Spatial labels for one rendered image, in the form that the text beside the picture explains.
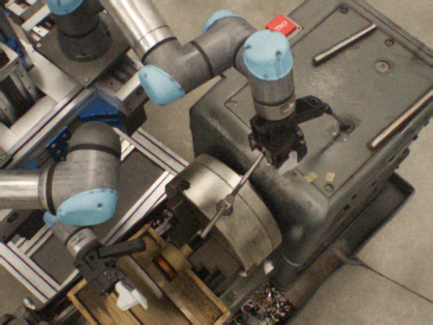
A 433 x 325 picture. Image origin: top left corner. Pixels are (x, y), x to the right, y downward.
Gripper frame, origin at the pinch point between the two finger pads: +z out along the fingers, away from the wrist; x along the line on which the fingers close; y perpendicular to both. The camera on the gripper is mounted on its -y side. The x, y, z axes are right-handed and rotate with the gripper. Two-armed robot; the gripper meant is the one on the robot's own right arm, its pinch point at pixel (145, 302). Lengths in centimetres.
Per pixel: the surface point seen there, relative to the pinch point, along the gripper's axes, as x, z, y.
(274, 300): -52, 18, -31
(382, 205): -56, 21, -87
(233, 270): 2.3, 9.7, -20.6
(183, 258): 3.5, -0.7, -13.7
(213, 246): 1.7, 1.8, -21.2
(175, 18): -109, -137, -116
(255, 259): 4.0, 11.8, -26.1
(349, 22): 16, -14, -88
